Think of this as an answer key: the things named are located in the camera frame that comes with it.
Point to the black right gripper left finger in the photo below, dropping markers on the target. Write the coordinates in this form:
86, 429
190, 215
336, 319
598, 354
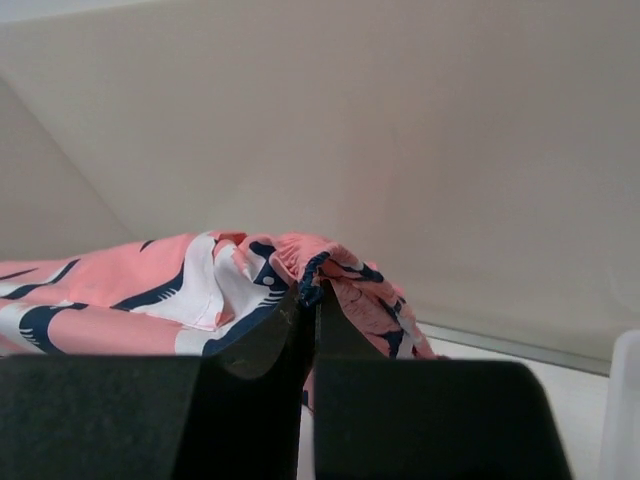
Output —
232, 415

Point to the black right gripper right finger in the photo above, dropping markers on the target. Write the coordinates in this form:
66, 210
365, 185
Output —
382, 418

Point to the pink shark print shorts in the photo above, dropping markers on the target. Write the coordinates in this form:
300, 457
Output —
193, 294

